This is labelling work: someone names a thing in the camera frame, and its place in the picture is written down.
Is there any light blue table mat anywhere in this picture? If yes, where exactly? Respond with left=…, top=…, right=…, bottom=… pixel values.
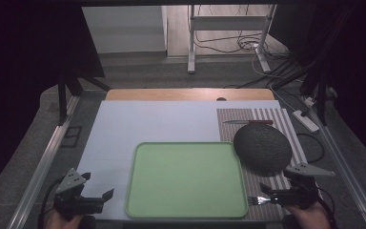
left=75, top=99, right=282, bottom=221

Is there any tangle of floor cables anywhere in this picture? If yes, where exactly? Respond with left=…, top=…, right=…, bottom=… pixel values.
left=189, top=4, right=303, bottom=90

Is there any white power strip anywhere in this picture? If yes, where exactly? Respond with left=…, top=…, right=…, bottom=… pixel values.
left=292, top=109, right=320, bottom=134

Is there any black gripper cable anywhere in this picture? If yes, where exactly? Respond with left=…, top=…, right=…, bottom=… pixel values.
left=37, top=177, right=65, bottom=229
left=316, top=186, right=337, bottom=229

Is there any aluminium rail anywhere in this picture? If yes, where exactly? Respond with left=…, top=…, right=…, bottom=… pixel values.
left=311, top=108, right=366, bottom=229
left=6, top=94, right=81, bottom=229

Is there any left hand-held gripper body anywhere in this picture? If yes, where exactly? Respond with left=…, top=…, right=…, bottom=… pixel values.
left=53, top=168, right=105, bottom=221

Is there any dark speckled oval plate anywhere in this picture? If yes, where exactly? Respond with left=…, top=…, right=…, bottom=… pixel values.
left=233, top=123, right=294, bottom=175

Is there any green plastic tray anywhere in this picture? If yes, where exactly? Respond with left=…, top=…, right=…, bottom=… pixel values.
left=124, top=141, right=250, bottom=219

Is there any red handled knife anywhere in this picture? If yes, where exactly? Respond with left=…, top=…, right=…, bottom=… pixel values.
left=222, top=119, right=275, bottom=126

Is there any striped placemat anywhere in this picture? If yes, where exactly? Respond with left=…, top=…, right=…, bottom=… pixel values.
left=216, top=107, right=309, bottom=222

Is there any black looped cable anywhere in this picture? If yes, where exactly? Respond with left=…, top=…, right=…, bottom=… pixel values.
left=296, top=132, right=326, bottom=164

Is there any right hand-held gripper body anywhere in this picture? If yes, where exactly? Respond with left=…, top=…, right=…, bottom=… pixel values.
left=270, top=162, right=336, bottom=211

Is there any person's left hand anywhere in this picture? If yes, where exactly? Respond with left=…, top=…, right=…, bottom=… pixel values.
left=45, top=209, right=89, bottom=229

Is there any white desk frame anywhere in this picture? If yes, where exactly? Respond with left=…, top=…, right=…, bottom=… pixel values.
left=187, top=4, right=278, bottom=75

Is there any person's right hand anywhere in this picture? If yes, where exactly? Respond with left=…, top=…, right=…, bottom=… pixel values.
left=285, top=201, right=333, bottom=229

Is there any silver fork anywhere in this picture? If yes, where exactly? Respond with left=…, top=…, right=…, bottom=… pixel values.
left=247, top=196, right=273, bottom=206

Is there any black metal stand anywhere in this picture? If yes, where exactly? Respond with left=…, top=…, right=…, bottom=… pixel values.
left=56, top=68, right=112, bottom=126
left=271, top=60, right=330, bottom=127

